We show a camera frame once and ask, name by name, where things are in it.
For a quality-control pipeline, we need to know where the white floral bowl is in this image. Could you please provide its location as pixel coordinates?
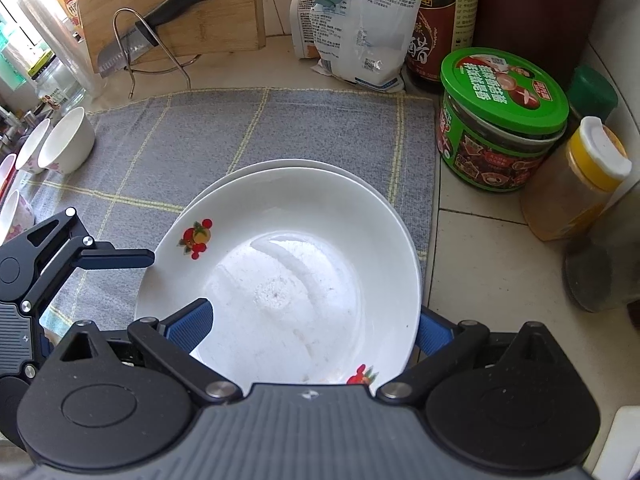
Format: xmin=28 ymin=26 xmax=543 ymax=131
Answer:
xmin=37 ymin=106 xmax=96 ymax=176
xmin=15 ymin=118 xmax=51 ymax=174
xmin=0 ymin=190 xmax=35 ymax=244

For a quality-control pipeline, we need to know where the white plate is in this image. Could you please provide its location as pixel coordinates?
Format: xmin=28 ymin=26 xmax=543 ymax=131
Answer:
xmin=179 ymin=158 xmax=383 ymax=217
xmin=136 ymin=168 xmax=422 ymax=390

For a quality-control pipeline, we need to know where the white floral bowl front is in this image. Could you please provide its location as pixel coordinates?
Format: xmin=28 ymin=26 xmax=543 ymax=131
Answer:
xmin=0 ymin=190 xmax=35 ymax=244

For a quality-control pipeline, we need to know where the teal dish cloth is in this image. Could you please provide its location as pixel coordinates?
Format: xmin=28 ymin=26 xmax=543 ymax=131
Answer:
xmin=39 ymin=306 xmax=74 ymax=338

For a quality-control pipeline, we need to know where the grey checked dish towel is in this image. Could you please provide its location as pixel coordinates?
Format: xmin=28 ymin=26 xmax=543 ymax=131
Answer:
xmin=19 ymin=86 xmax=442 ymax=340

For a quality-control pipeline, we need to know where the clear bottle red cap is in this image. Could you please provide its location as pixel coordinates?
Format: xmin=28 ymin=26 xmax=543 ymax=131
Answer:
xmin=563 ymin=185 xmax=639 ymax=313

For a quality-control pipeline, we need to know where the glass jar green lid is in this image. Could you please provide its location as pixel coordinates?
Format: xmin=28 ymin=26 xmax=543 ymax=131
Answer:
xmin=28 ymin=51 xmax=86 ymax=115

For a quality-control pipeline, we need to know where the yellow lidded spice jar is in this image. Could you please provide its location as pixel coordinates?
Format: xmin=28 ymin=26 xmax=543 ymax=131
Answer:
xmin=521 ymin=116 xmax=632 ymax=242

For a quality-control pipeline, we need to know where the tall cling film roll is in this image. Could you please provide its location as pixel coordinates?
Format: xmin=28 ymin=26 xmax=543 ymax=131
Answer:
xmin=18 ymin=0 xmax=105 ymax=98

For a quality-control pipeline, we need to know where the green lidded sauce tub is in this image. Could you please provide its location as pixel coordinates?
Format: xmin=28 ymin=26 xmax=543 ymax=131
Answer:
xmin=436 ymin=48 xmax=570 ymax=193

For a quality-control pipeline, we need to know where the white plastic seasoning box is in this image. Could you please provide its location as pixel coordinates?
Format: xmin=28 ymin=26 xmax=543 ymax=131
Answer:
xmin=592 ymin=406 xmax=640 ymax=480

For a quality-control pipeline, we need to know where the bamboo cutting board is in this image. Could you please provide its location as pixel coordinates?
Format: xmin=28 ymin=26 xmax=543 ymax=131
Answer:
xmin=78 ymin=0 xmax=266 ymax=68

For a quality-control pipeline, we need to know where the green capped small jar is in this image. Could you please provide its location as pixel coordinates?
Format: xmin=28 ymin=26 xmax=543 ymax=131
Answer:
xmin=566 ymin=65 xmax=618 ymax=124

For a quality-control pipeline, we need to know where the white blue printed bag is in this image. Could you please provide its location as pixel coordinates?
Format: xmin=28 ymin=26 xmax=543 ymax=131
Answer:
xmin=309 ymin=0 xmax=421 ymax=93

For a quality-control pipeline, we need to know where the dark soy sauce bottle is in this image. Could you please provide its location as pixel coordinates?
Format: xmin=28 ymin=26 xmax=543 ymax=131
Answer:
xmin=406 ymin=0 xmax=478 ymax=93

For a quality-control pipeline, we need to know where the red white clipped bag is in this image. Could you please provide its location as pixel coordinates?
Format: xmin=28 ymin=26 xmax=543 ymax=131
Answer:
xmin=290 ymin=0 xmax=348 ymax=65

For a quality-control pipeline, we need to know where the dark red knife block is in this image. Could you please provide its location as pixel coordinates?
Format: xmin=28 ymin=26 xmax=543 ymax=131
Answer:
xmin=473 ymin=0 xmax=600 ymax=87

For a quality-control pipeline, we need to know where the steel wire board stand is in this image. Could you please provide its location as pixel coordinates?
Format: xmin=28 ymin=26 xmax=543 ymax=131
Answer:
xmin=112 ymin=6 xmax=202 ymax=100

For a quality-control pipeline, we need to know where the black handled santoku knife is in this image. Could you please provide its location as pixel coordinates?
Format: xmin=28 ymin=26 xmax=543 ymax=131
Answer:
xmin=98 ymin=0 xmax=205 ymax=78

